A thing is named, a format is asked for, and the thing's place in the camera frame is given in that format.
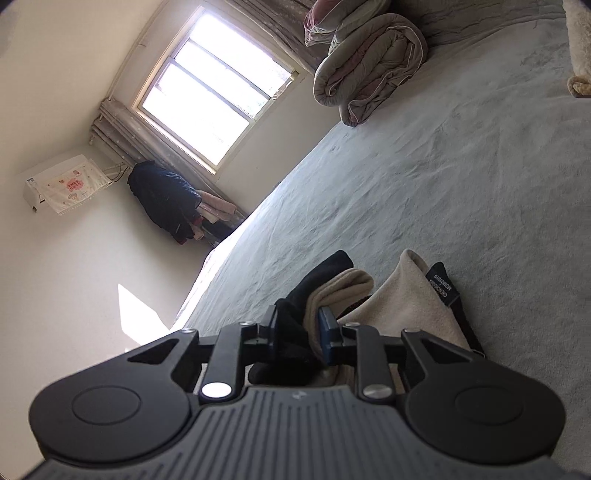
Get pink hanging clothes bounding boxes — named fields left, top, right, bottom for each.
left=189, top=189, right=238, bottom=241

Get grey quilted headboard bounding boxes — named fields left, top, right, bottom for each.
left=388, top=0, right=566, bottom=47

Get window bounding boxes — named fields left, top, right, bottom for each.
left=131, top=4, right=308, bottom=175

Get grey bed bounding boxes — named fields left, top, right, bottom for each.
left=173, top=0, right=591, bottom=480

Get covered wall air conditioner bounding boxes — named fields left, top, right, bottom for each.
left=24, top=154, right=114, bottom=215

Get grey pink folded duvet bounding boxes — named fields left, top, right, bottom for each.
left=313, top=13, right=429, bottom=126

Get beige black-sleeved bear sweatshirt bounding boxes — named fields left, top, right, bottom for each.
left=247, top=249, right=485, bottom=388

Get grey patterned curtain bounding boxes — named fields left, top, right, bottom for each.
left=226, top=0, right=324, bottom=75
left=90, top=97, right=250, bottom=232

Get dark hanging jacket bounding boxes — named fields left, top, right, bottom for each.
left=127, top=160, right=204, bottom=245

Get cream plush toy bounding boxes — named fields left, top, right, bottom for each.
left=561, top=0, right=591, bottom=97

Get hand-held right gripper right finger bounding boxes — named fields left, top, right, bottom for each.
left=318, top=307, right=485, bottom=401

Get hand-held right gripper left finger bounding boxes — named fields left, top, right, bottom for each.
left=126, top=302, right=280, bottom=401

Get pink grey pillow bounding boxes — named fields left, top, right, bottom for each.
left=302, top=0, right=393, bottom=49

